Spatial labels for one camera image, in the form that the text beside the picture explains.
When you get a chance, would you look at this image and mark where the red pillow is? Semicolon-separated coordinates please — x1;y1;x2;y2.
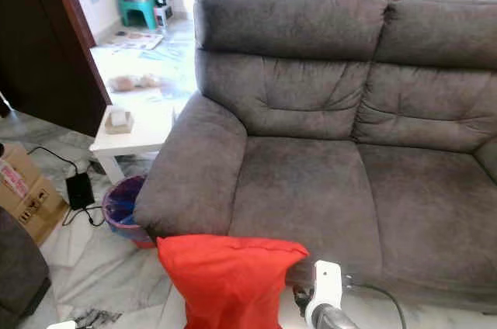
157;234;310;329

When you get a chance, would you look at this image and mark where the grey fabric two-seat sofa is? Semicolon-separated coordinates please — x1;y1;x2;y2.
134;0;497;308

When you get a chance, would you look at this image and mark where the printed floor mat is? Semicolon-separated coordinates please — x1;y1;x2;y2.
105;29;164;51

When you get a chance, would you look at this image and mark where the bin with purple bag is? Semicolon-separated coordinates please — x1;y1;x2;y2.
102;175;157;250

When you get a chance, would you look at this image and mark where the brown cardboard box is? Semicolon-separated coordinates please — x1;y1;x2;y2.
0;141;70;247

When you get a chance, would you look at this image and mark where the white side table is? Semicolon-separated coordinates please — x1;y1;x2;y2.
89;102;180;185

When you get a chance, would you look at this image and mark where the black power adapter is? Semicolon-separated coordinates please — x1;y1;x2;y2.
65;171;96;211

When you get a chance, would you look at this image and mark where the beige tissue box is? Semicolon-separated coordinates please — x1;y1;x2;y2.
105;107;135;136

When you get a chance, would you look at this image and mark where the beige soft toy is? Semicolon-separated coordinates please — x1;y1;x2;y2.
109;73;165;93

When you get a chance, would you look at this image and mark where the dark brown wooden door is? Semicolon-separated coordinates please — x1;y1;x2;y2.
0;0;113;138

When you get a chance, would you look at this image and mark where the green plastic stool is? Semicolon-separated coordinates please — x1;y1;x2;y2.
119;0;161;30

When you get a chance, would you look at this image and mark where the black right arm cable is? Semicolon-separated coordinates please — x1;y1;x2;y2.
344;281;409;329

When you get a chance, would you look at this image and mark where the black power adapter cable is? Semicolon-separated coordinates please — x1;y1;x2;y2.
28;145;108;227

